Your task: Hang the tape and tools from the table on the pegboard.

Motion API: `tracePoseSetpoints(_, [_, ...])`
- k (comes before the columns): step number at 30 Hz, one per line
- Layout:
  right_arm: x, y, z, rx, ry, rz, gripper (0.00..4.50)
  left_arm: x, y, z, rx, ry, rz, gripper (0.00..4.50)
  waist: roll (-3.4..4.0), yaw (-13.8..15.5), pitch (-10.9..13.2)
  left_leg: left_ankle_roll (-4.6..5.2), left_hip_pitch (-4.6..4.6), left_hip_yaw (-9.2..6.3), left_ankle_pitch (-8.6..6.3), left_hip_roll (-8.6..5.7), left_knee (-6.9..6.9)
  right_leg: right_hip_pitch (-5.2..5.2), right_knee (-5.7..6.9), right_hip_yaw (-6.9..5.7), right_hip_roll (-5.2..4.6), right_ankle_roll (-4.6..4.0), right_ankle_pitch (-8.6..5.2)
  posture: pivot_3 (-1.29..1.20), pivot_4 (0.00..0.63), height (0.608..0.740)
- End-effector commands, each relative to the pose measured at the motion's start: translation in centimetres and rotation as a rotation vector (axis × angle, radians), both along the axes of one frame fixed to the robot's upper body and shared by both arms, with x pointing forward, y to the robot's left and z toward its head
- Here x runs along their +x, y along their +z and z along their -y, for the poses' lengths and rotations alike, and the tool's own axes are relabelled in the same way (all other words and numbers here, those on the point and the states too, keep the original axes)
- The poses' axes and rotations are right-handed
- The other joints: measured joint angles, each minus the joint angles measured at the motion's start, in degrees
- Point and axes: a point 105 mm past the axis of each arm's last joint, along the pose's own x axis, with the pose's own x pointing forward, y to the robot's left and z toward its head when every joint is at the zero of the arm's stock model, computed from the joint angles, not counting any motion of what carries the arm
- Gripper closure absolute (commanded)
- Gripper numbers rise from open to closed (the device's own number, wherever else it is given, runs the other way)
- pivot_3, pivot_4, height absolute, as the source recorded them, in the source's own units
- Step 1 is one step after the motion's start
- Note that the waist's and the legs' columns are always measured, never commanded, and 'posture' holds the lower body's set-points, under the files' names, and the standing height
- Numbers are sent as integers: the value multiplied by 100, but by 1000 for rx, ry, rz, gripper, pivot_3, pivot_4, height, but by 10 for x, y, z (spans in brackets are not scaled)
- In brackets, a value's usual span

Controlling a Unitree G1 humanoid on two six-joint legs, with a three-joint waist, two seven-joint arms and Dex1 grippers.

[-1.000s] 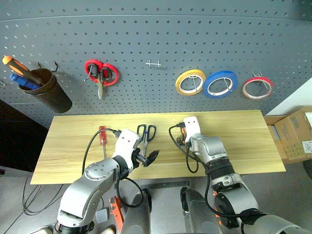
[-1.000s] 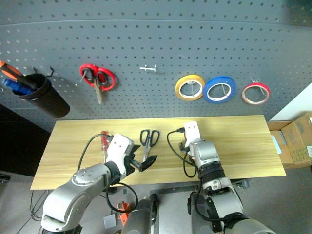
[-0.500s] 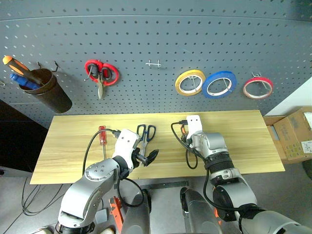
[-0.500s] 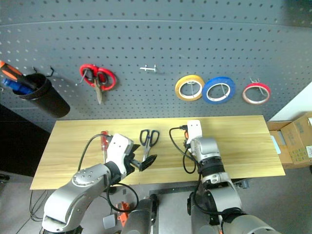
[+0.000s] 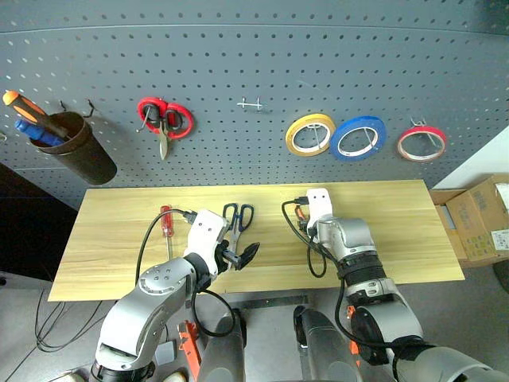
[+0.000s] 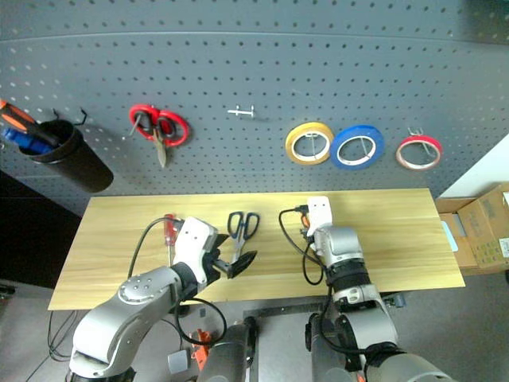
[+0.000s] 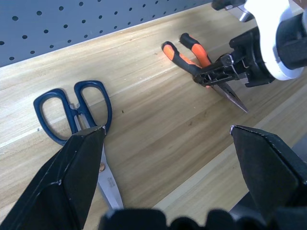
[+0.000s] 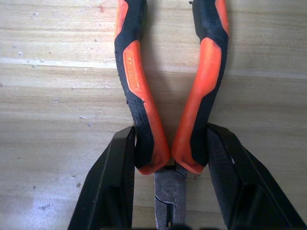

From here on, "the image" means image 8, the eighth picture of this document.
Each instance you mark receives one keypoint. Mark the orange and black pliers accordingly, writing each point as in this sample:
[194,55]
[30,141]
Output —
[144,100]

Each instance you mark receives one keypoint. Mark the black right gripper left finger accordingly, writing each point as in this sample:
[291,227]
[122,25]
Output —
[108,187]

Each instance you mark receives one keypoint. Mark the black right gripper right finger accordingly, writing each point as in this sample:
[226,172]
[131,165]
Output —
[242,189]

